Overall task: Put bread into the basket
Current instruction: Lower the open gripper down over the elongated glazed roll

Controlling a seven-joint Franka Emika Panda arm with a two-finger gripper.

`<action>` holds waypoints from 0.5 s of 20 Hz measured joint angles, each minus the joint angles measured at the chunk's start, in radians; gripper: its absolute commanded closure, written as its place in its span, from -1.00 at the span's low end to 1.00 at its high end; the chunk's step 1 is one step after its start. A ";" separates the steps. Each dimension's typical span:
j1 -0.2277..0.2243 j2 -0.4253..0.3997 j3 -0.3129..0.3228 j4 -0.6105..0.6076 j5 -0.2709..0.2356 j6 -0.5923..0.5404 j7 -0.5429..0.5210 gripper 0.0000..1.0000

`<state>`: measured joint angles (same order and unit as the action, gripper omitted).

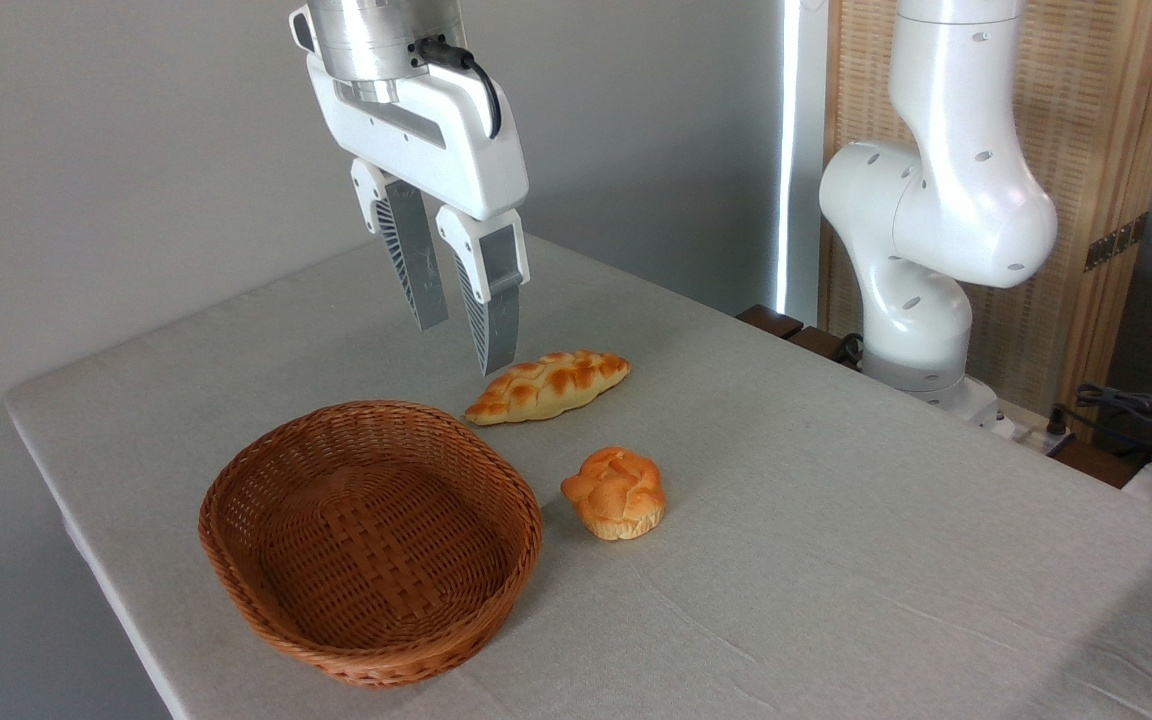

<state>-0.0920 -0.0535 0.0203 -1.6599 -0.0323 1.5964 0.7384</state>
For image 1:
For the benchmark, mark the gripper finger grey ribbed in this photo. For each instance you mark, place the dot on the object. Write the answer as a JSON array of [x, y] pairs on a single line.
[[491, 300], [414, 260]]

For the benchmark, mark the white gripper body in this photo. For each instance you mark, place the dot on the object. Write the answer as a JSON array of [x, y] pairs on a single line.
[[456, 150]]

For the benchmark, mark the long braided bread loaf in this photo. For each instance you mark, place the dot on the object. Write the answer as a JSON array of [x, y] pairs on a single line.
[[548, 385]]

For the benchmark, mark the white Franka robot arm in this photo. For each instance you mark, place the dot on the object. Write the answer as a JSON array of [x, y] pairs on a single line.
[[946, 190]]

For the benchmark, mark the round knotted bread bun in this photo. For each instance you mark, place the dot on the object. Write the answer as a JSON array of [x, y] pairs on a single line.
[[616, 495]]

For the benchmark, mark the brown wicker basket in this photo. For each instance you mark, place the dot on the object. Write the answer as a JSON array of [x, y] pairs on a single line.
[[371, 545]]

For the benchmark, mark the dark wooden block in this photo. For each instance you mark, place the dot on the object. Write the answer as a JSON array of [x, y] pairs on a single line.
[[786, 328]]

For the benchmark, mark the grey tablecloth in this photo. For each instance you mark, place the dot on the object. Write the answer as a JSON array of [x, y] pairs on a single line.
[[786, 520]]

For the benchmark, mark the wooden slatted folding screen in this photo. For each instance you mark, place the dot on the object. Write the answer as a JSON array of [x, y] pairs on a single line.
[[1086, 110]]

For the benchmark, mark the black metal screen hinge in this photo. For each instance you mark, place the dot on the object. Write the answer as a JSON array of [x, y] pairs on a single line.
[[1116, 240]]

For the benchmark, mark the white vertical window frame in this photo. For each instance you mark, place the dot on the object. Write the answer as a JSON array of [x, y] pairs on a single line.
[[801, 150]]

